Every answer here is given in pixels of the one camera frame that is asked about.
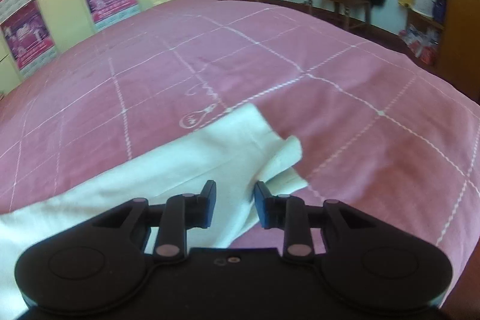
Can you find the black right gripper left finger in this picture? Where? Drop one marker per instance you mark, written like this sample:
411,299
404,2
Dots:
180,214

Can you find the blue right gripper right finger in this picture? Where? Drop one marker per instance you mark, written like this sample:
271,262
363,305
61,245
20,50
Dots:
288,213

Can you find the white cotton pants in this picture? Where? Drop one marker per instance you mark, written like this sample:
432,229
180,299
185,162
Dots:
236,151

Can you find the pink checked bed sheet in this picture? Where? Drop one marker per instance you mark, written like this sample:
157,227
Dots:
378,132

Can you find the small brown wooden table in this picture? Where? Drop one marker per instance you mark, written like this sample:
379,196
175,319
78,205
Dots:
342,12

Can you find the lower left pink poster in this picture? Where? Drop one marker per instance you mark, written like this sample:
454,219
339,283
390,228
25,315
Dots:
28,39

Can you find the brown wooden shelf unit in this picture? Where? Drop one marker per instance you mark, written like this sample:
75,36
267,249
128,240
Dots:
457,57

